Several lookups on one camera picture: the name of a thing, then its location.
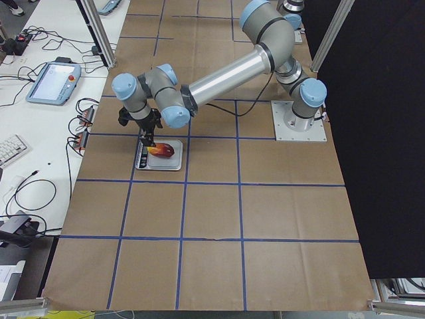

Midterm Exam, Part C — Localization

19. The black curtain panel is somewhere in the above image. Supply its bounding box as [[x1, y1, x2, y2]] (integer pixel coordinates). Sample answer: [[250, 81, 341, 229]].
[[318, 1, 424, 278]]

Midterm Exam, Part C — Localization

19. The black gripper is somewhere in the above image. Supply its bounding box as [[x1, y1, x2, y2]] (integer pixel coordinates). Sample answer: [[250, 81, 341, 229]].
[[118, 107, 163, 147]]

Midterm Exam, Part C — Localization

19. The white keyboard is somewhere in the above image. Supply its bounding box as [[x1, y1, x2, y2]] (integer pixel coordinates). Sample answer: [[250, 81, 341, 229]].
[[1, 134, 31, 169]]

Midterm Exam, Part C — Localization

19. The aluminium frame post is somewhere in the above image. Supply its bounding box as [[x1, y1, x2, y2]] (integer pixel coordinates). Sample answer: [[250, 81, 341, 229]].
[[76, 0, 116, 69]]

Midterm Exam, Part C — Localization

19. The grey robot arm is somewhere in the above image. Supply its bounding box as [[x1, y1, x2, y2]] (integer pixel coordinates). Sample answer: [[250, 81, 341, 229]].
[[276, 0, 304, 30], [112, 1, 327, 146]]

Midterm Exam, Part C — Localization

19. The silver kitchen scale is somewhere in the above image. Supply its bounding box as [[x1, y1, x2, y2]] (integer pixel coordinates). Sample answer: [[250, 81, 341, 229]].
[[135, 140, 183, 171]]

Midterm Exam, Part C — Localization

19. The robot arm base plate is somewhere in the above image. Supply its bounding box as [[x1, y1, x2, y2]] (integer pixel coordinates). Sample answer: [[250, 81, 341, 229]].
[[271, 100, 327, 142]]

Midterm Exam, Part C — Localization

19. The blue teach pendant tablet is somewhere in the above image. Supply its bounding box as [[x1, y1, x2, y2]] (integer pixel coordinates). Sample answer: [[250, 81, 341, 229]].
[[26, 62, 81, 106]]

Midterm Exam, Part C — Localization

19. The red yellow mango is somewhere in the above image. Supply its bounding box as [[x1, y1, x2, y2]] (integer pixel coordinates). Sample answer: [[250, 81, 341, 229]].
[[147, 143, 175, 158]]

